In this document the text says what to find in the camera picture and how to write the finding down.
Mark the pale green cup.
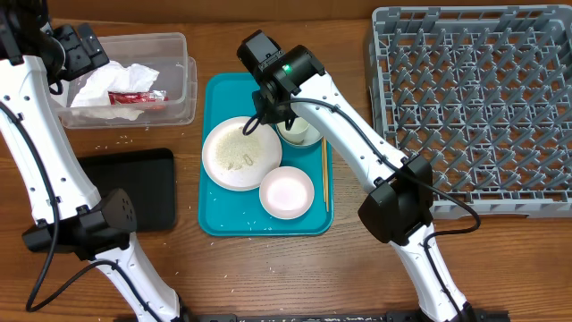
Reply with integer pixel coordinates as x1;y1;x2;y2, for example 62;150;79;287
277;117;309;144

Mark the grey bowl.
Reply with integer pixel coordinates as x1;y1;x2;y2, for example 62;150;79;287
276;124;323;148

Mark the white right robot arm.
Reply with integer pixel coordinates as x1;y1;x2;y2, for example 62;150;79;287
237;30;478;321

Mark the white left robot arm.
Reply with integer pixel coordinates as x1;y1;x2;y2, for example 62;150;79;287
1;13;194;321

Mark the clear plastic waste bin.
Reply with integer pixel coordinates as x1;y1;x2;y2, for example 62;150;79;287
55;32;198;129

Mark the grey dishwasher rack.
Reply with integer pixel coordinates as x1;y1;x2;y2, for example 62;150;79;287
365;4;571;219

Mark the crumpled white tissue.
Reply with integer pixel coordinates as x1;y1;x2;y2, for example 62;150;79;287
71;61;160;121

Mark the wooden chopstick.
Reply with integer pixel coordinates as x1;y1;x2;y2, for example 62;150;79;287
321;137;328;203
322;137;330;212

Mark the large white plate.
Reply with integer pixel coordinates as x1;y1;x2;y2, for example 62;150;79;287
202;116;282;191

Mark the red snack wrapper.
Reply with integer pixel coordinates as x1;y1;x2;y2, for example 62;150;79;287
108;90;169;110

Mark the small pink bowl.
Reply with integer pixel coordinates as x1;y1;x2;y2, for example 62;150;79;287
259;166;315;220

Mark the teal serving tray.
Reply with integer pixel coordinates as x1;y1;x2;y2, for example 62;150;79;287
198;72;334;237

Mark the black tray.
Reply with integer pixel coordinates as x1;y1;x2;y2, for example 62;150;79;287
79;148;177;232

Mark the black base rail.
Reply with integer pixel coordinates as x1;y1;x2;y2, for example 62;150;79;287
189;309;510;322

